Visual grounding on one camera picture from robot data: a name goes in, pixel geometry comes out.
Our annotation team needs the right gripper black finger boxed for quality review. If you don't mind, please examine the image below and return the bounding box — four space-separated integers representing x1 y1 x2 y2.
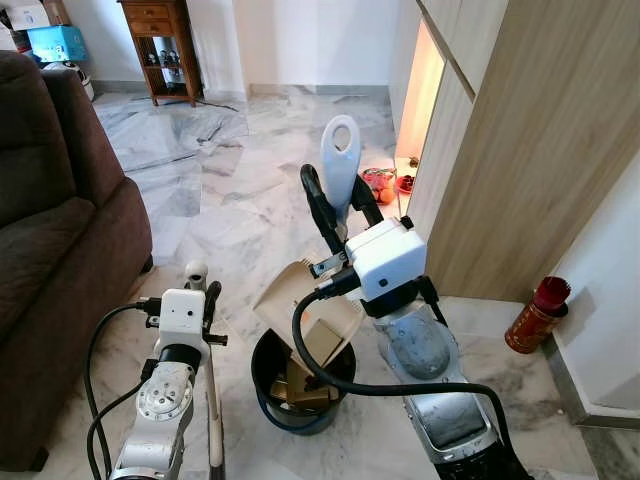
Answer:
300 164 349 257
350 175 385 230

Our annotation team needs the white round appliance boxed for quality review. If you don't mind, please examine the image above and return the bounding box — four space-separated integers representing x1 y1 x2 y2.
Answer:
44 61 97 102

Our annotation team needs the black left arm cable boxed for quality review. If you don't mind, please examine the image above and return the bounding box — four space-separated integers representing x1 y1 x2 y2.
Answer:
84 297 162 480

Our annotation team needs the light wood wardrobe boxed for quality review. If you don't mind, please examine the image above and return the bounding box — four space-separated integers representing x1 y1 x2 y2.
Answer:
389 0 640 304

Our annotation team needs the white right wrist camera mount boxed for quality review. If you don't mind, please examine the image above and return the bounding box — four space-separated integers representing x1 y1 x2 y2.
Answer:
344 217 429 304

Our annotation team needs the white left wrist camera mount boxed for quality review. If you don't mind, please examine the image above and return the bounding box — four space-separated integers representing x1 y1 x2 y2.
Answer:
157 289 209 348

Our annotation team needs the beige dustpan long handle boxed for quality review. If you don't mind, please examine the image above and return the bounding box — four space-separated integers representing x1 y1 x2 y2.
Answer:
252 114 365 347

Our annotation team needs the black round waste bin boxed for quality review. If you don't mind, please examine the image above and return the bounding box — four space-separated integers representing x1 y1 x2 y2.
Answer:
249 326 358 437

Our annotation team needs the dark wooden side cabinet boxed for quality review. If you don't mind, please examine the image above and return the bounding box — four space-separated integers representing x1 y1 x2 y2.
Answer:
117 0 205 108

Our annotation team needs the wooden broom white handle end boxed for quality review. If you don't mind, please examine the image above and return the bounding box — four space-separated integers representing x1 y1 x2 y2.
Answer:
184 261 228 472

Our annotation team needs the small brown cardboard box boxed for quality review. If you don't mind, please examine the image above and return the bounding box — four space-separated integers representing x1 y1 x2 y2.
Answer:
299 317 348 373

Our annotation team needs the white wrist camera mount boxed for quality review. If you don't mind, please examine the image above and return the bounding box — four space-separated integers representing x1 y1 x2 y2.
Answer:
344 217 429 304
157 289 209 348

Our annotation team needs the brown fabric sofa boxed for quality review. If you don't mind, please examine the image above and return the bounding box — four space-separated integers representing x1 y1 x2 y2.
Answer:
0 50 155 473

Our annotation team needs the light blue box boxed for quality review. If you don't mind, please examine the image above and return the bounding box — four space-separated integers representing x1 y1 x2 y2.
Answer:
26 25 89 64

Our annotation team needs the red orange cylinder bottle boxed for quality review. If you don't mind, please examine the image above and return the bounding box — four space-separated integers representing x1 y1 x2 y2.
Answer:
504 276 572 355

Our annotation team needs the white storage box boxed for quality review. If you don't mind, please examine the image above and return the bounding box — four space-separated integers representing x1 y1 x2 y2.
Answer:
0 0 52 30

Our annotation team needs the dark brown cardboard piece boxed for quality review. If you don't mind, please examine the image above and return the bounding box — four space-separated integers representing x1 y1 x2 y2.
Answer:
269 358 338 412

